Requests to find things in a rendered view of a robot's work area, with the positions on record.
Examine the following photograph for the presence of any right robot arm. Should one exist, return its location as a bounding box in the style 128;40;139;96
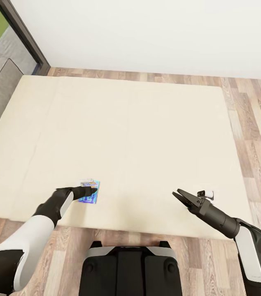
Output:
172;188;261;296

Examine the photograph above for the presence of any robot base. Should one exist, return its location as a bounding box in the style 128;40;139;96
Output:
78;241;183;296

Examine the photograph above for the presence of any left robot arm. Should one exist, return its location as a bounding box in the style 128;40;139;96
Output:
0;177;98;296

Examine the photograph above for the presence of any board game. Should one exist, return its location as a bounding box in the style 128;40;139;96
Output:
79;180;100;204

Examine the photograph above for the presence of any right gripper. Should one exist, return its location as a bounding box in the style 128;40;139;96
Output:
172;188;226;230

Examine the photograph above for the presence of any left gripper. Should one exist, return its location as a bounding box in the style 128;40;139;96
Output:
76;186;98;199

